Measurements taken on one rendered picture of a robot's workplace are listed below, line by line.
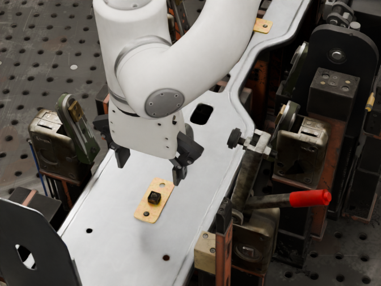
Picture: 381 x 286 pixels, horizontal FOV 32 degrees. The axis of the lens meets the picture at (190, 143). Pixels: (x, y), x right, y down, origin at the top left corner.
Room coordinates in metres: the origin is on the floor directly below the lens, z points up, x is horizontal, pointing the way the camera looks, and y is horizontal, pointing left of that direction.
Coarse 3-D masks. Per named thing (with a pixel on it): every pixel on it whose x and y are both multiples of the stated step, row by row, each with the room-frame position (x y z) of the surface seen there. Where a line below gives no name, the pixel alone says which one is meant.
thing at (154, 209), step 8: (152, 184) 0.66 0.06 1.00; (168, 184) 0.66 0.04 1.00; (152, 192) 0.63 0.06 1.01; (160, 192) 0.64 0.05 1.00; (168, 192) 0.64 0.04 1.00; (144, 200) 0.63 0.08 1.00; (152, 200) 0.62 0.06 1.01; (160, 200) 0.62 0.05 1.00; (144, 208) 0.61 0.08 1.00; (152, 208) 0.61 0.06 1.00; (160, 208) 0.61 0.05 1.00; (136, 216) 0.60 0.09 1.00; (144, 216) 0.60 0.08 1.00; (152, 216) 0.59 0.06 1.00
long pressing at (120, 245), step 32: (288, 0) 1.12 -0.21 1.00; (256, 32) 1.03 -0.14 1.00; (288, 32) 1.02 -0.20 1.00; (224, 96) 0.85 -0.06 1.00; (224, 128) 0.77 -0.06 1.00; (128, 160) 0.71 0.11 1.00; (160, 160) 0.71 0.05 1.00; (224, 160) 0.70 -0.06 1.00; (96, 192) 0.65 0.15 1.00; (128, 192) 0.65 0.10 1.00; (192, 192) 0.64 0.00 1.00; (224, 192) 0.63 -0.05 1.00; (64, 224) 0.59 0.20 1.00; (96, 224) 0.59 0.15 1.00; (128, 224) 0.58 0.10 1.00; (160, 224) 0.58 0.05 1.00; (192, 224) 0.58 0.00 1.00; (96, 256) 0.53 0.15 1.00; (128, 256) 0.53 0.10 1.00; (160, 256) 0.52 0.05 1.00; (192, 256) 0.52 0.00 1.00
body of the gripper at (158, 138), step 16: (112, 112) 0.62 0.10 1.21; (128, 112) 0.59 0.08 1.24; (176, 112) 0.62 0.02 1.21; (112, 128) 0.63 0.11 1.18; (128, 128) 0.61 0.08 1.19; (144, 128) 0.60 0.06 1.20; (160, 128) 0.59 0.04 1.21; (176, 128) 0.60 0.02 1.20; (128, 144) 0.62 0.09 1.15; (144, 144) 0.60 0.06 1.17; (160, 144) 0.59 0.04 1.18; (176, 144) 0.60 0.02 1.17
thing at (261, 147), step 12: (240, 132) 0.58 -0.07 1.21; (264, 132) 0.57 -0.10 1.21; (228, 144) 0.56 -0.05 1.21; (240, 144) 0.57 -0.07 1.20; (252, 144) 0.56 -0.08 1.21; (264, 144) 0.55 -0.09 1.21; (252, 156) 0.54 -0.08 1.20; (264, 156) 0.55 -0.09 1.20; (240, 168) 0.55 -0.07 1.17; (252, 168) 0.54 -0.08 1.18; (240, 180) 0.55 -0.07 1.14; (252, 180) 0.54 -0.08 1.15; (240, 192) 0.55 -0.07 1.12; (240, 204) 0.55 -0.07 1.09
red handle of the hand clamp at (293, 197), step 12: (300, 192) 0.54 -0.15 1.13; (312, 192) 0.53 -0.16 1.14; (324, 192) 0.52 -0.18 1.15; (252, 204) 0.55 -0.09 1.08; (264, 204) 0.55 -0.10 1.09; (276, 204) 0.54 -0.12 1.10; (288, 204) 0.53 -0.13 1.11; (300, 204) 0.52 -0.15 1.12; (312, 204) 0.52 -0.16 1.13; (324, 204) 0.51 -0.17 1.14
